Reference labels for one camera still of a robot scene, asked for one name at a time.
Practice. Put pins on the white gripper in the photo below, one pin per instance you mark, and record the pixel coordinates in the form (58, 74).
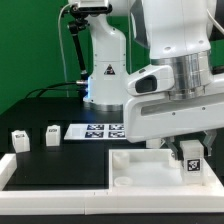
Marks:
(149, 113)

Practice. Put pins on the white square tabletop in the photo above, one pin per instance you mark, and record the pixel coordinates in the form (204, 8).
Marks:
(156, 172)

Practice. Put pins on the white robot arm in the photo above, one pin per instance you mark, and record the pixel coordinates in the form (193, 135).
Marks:
(176, 93)

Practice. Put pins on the white U-shaped obstacle fence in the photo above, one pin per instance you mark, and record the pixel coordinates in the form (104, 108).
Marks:
(88, 202)

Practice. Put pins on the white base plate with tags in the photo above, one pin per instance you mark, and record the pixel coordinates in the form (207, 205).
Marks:
(113, 131)

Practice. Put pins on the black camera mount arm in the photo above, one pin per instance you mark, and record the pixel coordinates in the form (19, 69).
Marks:
(74, 30)

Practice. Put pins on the camera on mount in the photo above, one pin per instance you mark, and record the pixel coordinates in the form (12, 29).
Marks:
(91, 6)

